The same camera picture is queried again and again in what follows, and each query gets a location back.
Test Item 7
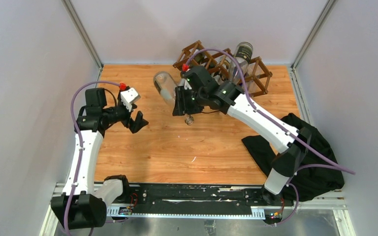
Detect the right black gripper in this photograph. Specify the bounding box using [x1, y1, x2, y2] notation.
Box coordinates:
[173, 85, 207, 116]

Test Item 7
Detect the clear bottle black label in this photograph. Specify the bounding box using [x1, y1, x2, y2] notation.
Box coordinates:
[229, 42, 253, 84]
[153, 71, 179, 112]

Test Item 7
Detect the clear bottle gold label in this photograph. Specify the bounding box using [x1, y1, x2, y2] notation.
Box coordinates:
[212, 70, 228, 85]

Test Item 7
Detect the dark green wine bottle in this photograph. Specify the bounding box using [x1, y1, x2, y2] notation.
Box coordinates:
[193, 52, 213, 68]

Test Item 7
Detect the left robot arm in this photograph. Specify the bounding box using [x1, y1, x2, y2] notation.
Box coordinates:
[50, 87, 148, 234]

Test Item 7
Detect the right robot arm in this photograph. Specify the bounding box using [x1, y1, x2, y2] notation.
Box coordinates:
[172, 66, 311, 205]

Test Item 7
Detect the tall slim clear bottle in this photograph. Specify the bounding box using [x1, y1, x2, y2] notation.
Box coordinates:
[245, 64, 259, 97]

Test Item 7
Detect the brown wooden wine rack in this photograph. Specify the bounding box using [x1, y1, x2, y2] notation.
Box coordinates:
[173, 40, 273, 97]

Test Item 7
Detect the black cloth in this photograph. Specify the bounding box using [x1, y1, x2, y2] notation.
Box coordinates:
[242, 113, 345, 202]

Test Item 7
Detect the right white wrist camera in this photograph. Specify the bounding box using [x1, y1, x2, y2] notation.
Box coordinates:
[179, 78, 192, 90]

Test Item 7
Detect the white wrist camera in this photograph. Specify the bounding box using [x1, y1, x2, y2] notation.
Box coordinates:
[179, 78, 192, 90]
[120, 88, 141, 113]

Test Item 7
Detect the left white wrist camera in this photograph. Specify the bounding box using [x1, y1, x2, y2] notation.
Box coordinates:
[120, 88, 141, 113]

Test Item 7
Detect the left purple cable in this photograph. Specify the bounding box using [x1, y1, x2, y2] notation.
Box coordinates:
[58, 81, 127, 236]

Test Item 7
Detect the purple cable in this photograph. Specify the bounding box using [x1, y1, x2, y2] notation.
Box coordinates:
[181, 49, 356, 226]
[58, 81, 127, 236]

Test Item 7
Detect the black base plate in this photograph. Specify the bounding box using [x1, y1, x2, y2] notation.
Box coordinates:
[107, 183, 294, 219]

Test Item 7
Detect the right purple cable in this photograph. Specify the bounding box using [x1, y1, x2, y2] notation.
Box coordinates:
[181, 49, 356, 226]

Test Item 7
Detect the aluminium rail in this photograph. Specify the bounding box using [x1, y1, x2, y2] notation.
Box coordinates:
[50, 179, 346, 229]

